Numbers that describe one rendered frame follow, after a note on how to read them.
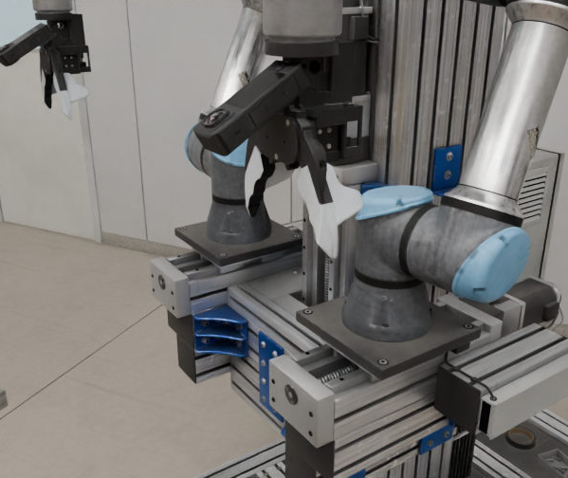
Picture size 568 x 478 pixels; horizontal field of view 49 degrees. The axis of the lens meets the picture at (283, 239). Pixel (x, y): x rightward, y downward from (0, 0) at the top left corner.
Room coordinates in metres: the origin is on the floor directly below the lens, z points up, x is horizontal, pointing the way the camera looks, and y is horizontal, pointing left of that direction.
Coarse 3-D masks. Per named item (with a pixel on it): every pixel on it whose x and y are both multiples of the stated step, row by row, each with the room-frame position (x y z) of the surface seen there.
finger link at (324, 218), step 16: (304, 176) 0.58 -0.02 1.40; (336, 176) 0.59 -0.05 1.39; (304, 192) 0.58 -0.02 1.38; (336, 192) 0.58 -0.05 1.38; (352, 192) 0.59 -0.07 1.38; (320, 208) 0.56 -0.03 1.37; (336, 208) 0.57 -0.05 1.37; (352, 208) 0.58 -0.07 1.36; (320, 224) 0.56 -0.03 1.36; (336, 224) 0.56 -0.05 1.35; (320, 240) 0.56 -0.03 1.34; (336, 240) 0.56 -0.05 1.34; (336, 256) 0.56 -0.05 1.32
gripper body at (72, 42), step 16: (48, 16) 1.29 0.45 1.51; (64, 16) 1.30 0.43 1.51; (80, 16) 1.33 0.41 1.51; (64, 32) 1.32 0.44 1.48; (80, 32) 1.33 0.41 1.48; (48, 48) 1.28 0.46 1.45; (64, 48) 1.30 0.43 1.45; (80, 48) 1.31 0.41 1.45; (48, 64) 1.28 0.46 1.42; (64, 64) 1.30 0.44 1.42; (80, 64) 1.31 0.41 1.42
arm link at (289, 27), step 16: (272, 0) 0.60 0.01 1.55; (288, 0) 0.59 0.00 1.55; (304, 0) 0.59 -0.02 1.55; (320, 0) 0.59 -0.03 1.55; (336, 0) 0.60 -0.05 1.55; (272, 16) 0.60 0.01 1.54; (288, 16) 0.59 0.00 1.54; (304, 16) 0.59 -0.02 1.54; (320, 16) 0.59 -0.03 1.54; (336, 16) 0.61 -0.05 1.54; (272, 32) 0.60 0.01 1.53; (288, 32) 0.59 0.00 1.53; (304, 32) 0.59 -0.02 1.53; (320, 32) 0.59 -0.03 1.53; (336, 32) 0.61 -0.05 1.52
